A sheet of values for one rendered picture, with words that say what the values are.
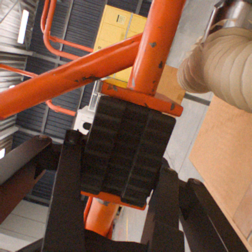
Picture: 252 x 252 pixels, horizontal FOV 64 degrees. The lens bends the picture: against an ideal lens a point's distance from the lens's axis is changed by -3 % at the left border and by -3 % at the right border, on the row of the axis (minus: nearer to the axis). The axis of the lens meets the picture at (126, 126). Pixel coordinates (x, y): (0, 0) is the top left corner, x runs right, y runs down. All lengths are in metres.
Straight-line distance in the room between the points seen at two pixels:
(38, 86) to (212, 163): 0.24
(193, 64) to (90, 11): 11.02
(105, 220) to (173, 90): 1.54
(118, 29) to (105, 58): 7.40
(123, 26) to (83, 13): 4.00
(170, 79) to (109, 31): 6.03
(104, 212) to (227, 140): 0.19
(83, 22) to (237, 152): 10.94
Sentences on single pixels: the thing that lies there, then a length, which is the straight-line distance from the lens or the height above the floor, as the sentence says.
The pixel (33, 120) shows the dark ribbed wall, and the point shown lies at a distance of 12.09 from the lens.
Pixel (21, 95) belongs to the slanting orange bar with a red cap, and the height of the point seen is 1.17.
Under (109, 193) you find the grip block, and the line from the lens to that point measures 0.16.
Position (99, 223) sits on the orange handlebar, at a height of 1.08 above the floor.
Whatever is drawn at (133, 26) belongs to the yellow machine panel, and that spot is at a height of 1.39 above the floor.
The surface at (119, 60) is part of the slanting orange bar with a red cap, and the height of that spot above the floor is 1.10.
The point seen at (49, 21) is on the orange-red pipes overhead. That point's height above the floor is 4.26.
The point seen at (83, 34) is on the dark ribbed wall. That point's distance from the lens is 11.01.
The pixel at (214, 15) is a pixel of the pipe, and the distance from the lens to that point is 0.19.
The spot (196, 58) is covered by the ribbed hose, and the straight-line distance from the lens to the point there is 0.19.
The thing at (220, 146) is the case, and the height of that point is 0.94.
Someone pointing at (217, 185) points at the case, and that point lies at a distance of 0.29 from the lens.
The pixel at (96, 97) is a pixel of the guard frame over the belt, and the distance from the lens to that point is 7.52.
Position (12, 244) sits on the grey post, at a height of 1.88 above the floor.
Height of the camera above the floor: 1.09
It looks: 4 degrees down
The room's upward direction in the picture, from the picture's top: 73 degrees counter-clockwise
